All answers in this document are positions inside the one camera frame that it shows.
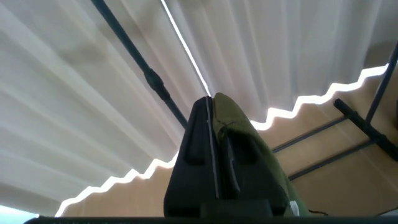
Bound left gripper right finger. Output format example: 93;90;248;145
217;129;290;217

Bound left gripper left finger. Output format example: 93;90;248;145
163;95;219;218

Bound green long-sleeved shirt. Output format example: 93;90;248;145
211;91;311;218

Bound black clothes rack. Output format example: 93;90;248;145
90;0;398;182

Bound beige curtain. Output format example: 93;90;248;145
0;0;398;218

